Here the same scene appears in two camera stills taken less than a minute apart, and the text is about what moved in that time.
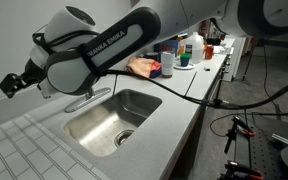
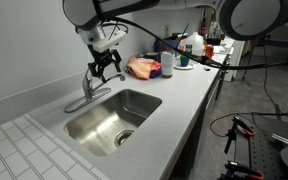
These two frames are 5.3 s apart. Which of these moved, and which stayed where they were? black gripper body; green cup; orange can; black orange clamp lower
Moved: black gripper body
Stayed: green cup; orange can; black orange clamp lower
